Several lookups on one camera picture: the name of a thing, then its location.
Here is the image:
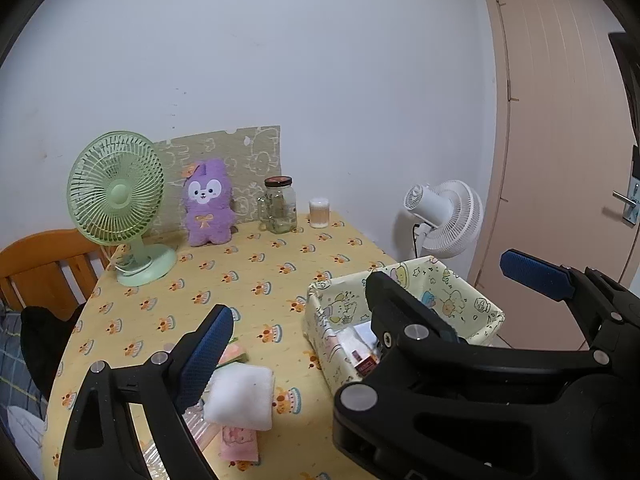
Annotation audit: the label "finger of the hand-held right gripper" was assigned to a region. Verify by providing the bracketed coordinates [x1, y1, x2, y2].
[332, 270, 596, 480]
[499, 249, 640, 377]

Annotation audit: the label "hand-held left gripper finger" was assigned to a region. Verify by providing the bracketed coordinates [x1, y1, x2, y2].
[57, 304, 236, 480]

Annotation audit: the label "yellow cartoon fabric basket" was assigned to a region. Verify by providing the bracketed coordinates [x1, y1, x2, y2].
[302, 255, 506, 396]

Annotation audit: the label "green and pink packet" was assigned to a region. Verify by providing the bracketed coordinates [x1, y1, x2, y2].
[217, 342, 249, 366]

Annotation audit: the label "white packet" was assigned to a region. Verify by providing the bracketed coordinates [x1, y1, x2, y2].
[336, 324, 383, 361]

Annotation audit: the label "white tissue pack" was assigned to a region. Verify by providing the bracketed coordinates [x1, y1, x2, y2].
[205, 364, 277, 432]

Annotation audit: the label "brown red packet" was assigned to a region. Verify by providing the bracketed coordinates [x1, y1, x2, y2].
[350, 350, 382, 376]

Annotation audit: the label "clear plastic bag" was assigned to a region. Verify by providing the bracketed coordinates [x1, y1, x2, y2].
[140, 400, 221, 480]

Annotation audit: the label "yellow printed tablecloth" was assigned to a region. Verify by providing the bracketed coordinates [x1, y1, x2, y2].
[40, 212, 401, 480]

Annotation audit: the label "pink tissue packet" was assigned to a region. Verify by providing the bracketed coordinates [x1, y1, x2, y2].
[219, 425, 261, 462]

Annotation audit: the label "white standing fan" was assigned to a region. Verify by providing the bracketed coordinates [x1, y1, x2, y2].
[395, 178, 484, 263]

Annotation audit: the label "cotton swab container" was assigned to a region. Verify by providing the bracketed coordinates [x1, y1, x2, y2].
[308, 198, 331, 229]

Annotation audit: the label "glass jar with lid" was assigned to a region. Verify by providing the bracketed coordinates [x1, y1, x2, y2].
[263, 176, 298, 234]

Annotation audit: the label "purple plush toy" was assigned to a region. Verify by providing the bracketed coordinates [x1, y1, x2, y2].
[181, 158, 238, 247]

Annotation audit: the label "small glass mug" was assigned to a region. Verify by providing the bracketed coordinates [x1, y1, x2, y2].
[257, 196, 281, 232]

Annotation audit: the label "black cloth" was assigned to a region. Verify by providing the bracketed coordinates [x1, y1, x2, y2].
[20, 305, 88, 401]

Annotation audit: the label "pink door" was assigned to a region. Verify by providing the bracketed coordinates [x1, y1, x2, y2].
[477, 0, 640, 351]

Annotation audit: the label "green desk fan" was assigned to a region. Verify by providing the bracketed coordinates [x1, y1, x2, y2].
[66, 131, 178, 288]

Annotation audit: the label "blue plaid blanket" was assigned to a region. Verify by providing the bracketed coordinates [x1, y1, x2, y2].
[0, 310, 51, 411]

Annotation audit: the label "white cloth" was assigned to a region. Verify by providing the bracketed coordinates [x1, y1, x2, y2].
[7, 405, 46, 461]

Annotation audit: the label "beige cartoon print board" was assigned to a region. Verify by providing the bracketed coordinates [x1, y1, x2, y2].
[150, 126, 283, 241]

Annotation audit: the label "metal door handle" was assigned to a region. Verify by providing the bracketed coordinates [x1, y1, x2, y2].
[613, 145, 640, 226]

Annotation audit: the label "white fan cable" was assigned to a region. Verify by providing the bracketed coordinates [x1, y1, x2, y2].
[107, 245, 151, 278]

